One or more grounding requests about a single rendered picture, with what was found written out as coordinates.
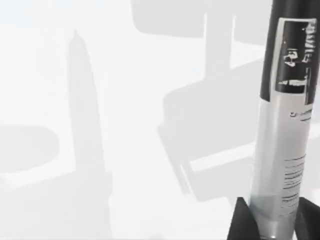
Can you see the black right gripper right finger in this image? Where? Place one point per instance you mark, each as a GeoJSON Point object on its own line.
{"type": "Point", "coordinates": [308, 220]}

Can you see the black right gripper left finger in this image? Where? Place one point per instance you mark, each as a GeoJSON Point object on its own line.
{"type": "Point", "coordinates": [242, 220]}

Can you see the black and silver marker pen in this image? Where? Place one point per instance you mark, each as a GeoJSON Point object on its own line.
{"type": "Point", "coordinates": [282, 130]}

